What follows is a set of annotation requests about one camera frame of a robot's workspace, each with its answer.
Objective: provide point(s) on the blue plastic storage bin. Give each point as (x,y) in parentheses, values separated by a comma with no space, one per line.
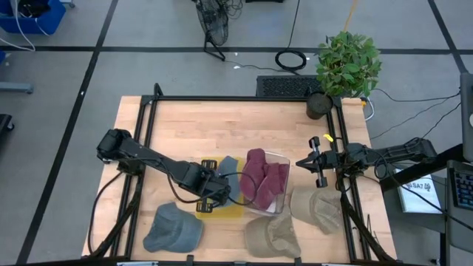
(51,20)

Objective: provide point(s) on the maroon baseball cap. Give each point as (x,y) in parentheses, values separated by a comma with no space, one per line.
(271,184)

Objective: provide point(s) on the grey monitor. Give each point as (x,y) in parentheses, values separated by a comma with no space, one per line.
(467,111)

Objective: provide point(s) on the tan baseball cap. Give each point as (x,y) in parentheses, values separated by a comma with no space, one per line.
(266,240)
(314,207)

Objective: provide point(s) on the black aluminium rig frame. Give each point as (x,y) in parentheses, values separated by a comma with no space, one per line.
(240,98)

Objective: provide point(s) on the black metal beam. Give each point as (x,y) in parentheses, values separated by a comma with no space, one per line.
(425,168)

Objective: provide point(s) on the green leafy plant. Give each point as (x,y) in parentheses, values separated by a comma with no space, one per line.
(347,63)

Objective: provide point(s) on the yellow translucent plastic bin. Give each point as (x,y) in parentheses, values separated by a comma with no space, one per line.
(225,212)

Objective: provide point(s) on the grey metal floor foot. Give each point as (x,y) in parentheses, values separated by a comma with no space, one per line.
(16,88)

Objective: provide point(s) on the black keyboard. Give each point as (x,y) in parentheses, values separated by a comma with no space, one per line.
(284,86)
(463,188)

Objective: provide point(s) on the white printed booklet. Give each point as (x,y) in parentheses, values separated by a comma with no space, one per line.
(417,199)

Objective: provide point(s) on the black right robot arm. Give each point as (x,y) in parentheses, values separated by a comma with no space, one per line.
(399,151)

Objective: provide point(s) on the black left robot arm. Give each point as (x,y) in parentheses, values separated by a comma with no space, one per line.
(148,155)

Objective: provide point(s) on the dark plant pot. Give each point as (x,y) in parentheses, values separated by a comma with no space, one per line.
(318,107)

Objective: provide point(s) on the grey-blue baseball cap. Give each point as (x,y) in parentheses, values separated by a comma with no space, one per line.
(173,229)
(231,166)

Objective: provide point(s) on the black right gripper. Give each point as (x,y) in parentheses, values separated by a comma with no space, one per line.
(332,160)

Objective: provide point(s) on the clear plastic bin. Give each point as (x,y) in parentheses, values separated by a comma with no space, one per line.
(281,201)

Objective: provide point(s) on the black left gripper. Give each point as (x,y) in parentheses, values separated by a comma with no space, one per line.
(207,183)

